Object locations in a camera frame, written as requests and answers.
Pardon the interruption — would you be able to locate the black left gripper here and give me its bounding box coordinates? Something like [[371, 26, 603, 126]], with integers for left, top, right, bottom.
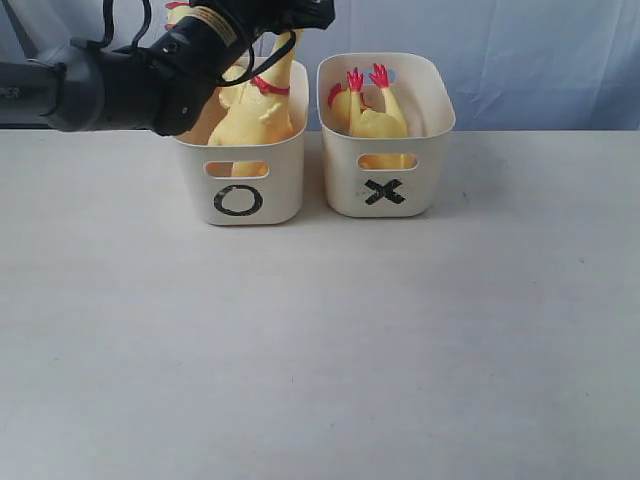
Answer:
[[199, 0, 336, 33]]

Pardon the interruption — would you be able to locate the severed rubber chicken head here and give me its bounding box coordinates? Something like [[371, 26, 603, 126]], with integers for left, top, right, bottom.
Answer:
[[327, 83, 351, 124]]

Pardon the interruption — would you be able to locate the headless rubber chicken body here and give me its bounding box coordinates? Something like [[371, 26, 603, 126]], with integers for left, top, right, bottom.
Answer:
[[346, 63, 414, 170]]

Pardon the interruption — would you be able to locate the large whole rubber chicken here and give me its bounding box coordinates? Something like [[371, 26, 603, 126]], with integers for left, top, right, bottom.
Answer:
[[164, 1, 192, 30]]

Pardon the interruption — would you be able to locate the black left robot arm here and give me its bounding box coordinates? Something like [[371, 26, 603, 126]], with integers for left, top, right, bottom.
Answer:
[[1, 1, 336, 136]]

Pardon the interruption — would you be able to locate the cream bin marked circle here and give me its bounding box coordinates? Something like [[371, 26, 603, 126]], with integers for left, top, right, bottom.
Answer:
[[173, 61, 309, 226]]

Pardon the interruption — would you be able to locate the cream bin marked cross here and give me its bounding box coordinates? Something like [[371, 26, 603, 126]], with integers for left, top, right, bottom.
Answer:
[[317, 52, 456, 218]]

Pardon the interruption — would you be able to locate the blue-grey backdrop curtain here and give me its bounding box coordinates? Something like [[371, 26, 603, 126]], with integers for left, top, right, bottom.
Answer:
[[0, 0, 640, 133]]

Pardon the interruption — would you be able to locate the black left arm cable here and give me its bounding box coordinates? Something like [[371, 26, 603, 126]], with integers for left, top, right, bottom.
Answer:
[[97, 0, 281, 89]]

